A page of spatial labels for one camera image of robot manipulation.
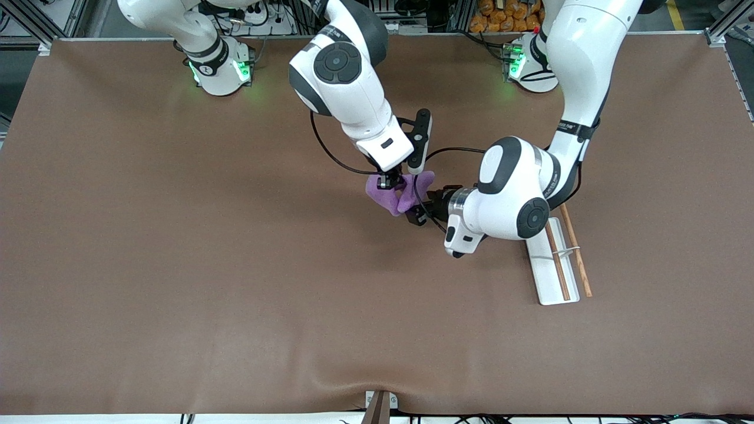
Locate purple towel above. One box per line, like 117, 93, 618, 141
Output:
365, 171, 436, 217

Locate white rack with wooden rods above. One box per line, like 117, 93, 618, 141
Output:
526, 203, 593, 306

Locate white power strip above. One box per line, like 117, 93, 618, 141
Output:
227, 0, 296, 36

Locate brown table cover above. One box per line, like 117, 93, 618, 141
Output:
0, 32, 754, 416

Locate orange snack packets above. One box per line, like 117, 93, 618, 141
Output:
469, 0, 545, 34

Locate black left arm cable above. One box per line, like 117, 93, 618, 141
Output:
412, 146, 487, 234

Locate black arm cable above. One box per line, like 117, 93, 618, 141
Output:
412, 146, 487, 234
310, 111, 381, 175

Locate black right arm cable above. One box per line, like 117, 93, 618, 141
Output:
310, 111, 381, 175

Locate metal mounting bracket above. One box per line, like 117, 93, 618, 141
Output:
365, 390, 399, 410

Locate aluminium frame profile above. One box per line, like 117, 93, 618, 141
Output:
0, 0, 90, 49
704, 0, 754, 47

